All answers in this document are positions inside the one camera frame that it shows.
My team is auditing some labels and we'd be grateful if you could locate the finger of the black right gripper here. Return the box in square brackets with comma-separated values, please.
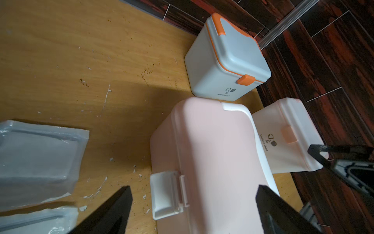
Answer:
[331, 160, 374, 200]
[307, 144, 374, 168]

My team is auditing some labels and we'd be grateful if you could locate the pink medicine chest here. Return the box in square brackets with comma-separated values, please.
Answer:
[150, 97, 278, 234]

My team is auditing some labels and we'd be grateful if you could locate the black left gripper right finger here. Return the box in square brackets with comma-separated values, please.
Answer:
[256, 185, 321, 234]

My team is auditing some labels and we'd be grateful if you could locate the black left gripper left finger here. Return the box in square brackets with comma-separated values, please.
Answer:
[70, 186, 133, 234]

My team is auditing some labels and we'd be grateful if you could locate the white orange-trimmed medicine chest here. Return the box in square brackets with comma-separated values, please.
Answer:
[185, 13, 271, 101]

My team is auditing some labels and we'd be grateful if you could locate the white gauze packet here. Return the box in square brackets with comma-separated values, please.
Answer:
[1, 121, 90, 212]
[1, 206, 79, 234]

